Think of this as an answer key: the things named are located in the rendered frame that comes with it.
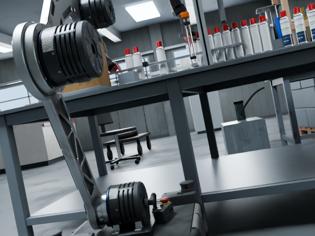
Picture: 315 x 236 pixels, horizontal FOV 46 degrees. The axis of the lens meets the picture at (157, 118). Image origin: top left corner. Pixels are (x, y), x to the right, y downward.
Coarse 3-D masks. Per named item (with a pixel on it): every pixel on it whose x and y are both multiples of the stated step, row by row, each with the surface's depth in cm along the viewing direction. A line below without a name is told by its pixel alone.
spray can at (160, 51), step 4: (160, 44) 223; (160, 48) 222; (160, 52) 222; (164, 52) 223; (160, 56) 222; (164, 56) 222; (160, 60) 222; (160, 64) 222; (164, 64) 222; (160, 68) 223; (164, 68) 222; (160, 72) 224; (164, 72) 222; (168, 72) 224
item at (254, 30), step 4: (252, 20) 209; (252, 24) 210; (256, 24) 209; (252, 28) 209; (256, 28) 208; (252, 32) 209; (256, 32) 208; (252, 36) 210; (256, 36) 208; (260, 36) 209; (252, 40) 210; (256, 40) 208; (260, 40) 209; (256, 44) 209; (260, 44) 209; (256, 48) 209; (260, 48) 208; (256, 52) 209; (260, 52) 208
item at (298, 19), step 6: (294, 12) 205; (300, 12) 204; (294, 18) 204; (300, 18) 202; (300, 24) 202; (300, 30) 203; (300, 36) 203; (306, 36) 203; (300, 42) 203; (306, 42) 202
